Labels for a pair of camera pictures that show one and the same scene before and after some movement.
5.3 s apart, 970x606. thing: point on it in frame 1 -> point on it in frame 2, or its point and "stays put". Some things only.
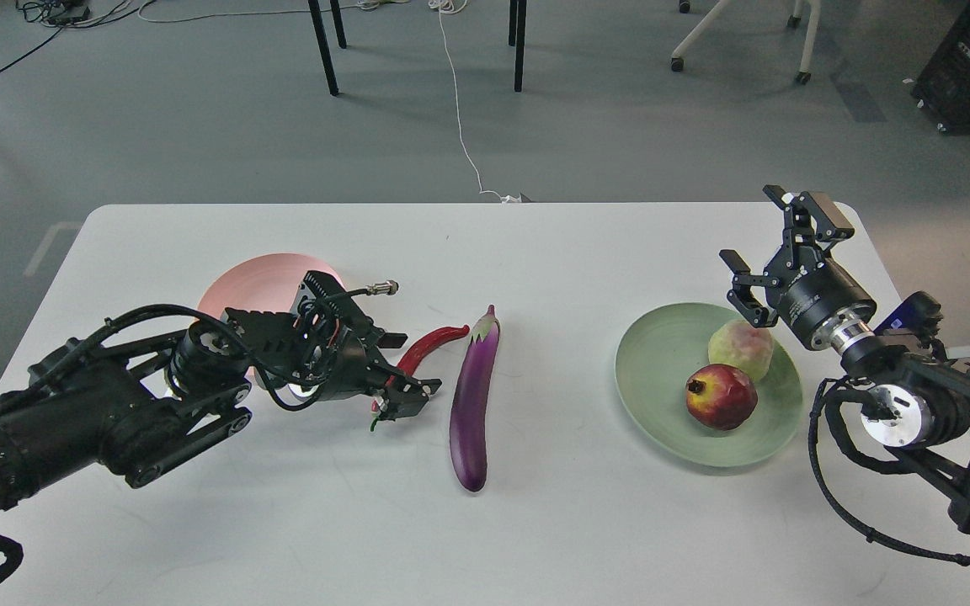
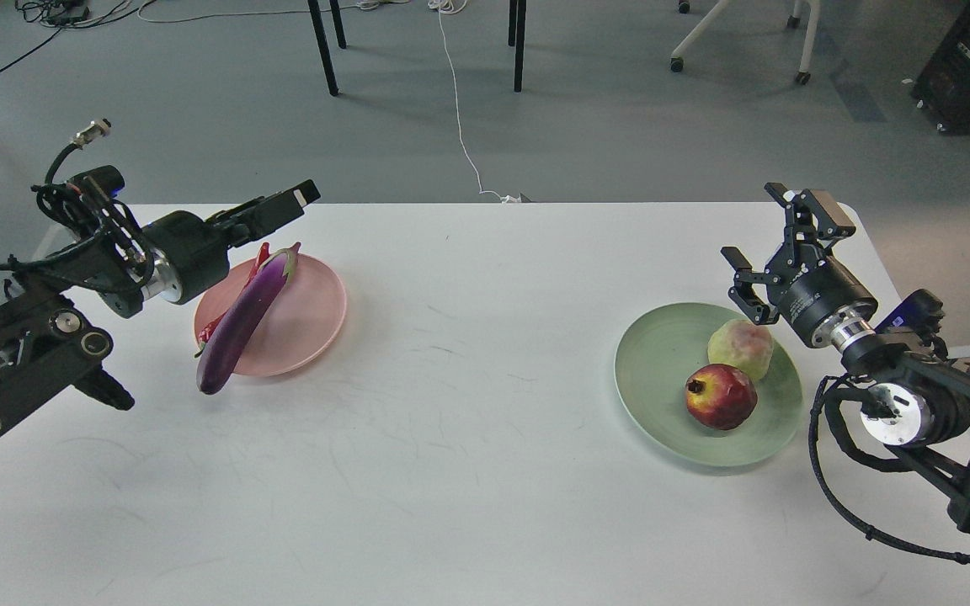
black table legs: x=326 y=59 stays put
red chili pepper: x=407 y=362 -> x=263 y=252
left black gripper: x=341 y=358 -> x=199 y=248
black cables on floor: x=61 y=14 stays put
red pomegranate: x=721 y=396 stays put
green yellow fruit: x=738 y=342 stays put
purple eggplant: x=470 y=411 -> x=242 y=318
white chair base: x=794 y=20 stays put
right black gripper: x=805 y=289 stays put
